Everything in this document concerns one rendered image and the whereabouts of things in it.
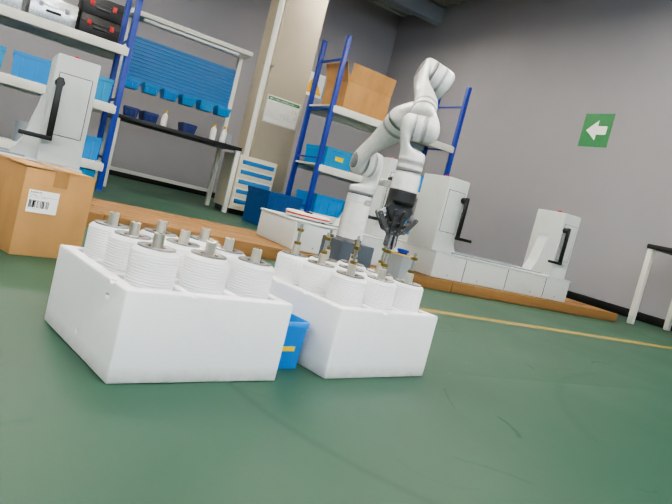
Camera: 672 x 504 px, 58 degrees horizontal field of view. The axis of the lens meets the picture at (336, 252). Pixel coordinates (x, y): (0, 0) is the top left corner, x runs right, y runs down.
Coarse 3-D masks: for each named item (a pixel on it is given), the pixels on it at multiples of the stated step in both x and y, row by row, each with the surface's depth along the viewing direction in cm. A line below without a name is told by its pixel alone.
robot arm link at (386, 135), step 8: (384, 120) 199; (384, 128) 199; (392, 128) 196; (376, 136) 202; (384, 136) 200; (392, 136) 198; (368, 144) 206; (376, 144) 203; (384, 144) 202; (392, 144) 202; (360, 152) 210; (368, 152) 206; (352, 160) 214; (360, 160) 210; (368, 160) 210; (352, 168) 214; (360, 168) 211
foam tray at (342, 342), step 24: (288, 288) 162; (312, 312) 154; (336, 312) 148; (360, 312) 151; (384, 312) 159; (408, 312) 167; (312, 336) 153; (336, 336) 147; (360, 336) 153; (384, 336) 159; (408, 336) 166; (432, 336) 173; (312, 360) 152; (336, 360) 149; (360, 360) 155; (384, 360) 162; (408, 360) 169
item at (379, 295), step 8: (368, 280) 162; (376, 280) 161; (368, 288) 161; (376, 288) 160; (384, 288) 160; (392, 288) 162; (368, 296) 161; (376, 296) 160; (384, 296) 161; (392, 296) 163; (368, 304) 161; (376, 304) 161; (384, 304) 161
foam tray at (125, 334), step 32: (64, 256) 134; (64, 288) 132; (96, 288) 119; (128, 288) 110; (64, 320) 130; (96, 320) 117; (128, 320) 111; (160, 320) 115; (192, 320) 119; (224, 320) 124; (256, 320) 130; (288, 320) 135; (96, 352) 115; (128, 352) 112; (160, 352) 116; (192, 352) 121; (224, 352) 126; (256, 352) 132
